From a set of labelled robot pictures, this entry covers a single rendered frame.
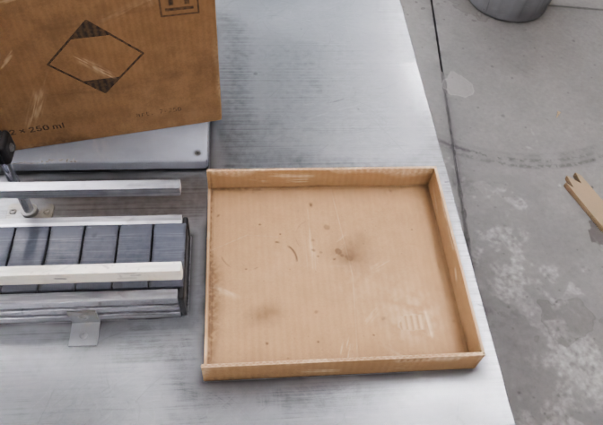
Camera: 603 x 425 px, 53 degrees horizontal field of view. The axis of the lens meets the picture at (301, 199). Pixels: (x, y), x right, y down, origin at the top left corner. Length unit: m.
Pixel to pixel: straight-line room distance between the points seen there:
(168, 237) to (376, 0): 0.62
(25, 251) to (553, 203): 1.64
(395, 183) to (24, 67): 0.48
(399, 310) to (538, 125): 1.60
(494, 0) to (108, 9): 2.04
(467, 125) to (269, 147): 1.37
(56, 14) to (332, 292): 0.44
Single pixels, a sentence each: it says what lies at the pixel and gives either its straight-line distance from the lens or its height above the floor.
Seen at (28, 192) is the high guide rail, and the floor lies 0.96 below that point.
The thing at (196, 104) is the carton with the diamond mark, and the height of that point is 0.89.
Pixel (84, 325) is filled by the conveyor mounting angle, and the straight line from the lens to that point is 0.72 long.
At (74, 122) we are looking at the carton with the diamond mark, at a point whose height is 0.89.
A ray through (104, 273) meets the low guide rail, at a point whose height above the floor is 0.91.
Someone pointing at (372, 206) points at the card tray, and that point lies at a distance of 0.79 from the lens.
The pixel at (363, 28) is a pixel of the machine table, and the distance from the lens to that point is 1.06.
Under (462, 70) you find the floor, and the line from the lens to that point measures 2.35.
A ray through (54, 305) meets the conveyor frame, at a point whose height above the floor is 0.87.
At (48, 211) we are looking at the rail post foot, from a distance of 0.81.
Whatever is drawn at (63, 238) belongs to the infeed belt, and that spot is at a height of 0.88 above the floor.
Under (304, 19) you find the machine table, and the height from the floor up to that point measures 0.83.
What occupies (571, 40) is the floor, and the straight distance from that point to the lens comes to 2.67.
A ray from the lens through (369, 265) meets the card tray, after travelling 0.74.
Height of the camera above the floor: 1.47
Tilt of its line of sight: 54 degrees down
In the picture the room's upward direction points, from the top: 6 degrees clockwise
